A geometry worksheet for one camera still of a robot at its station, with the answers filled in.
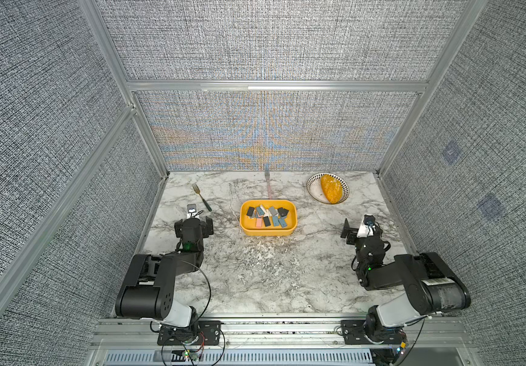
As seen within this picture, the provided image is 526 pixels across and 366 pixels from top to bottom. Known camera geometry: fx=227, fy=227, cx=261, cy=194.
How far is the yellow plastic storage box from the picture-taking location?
0.97m

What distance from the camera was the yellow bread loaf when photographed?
1.05 m

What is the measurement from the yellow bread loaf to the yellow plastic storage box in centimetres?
16
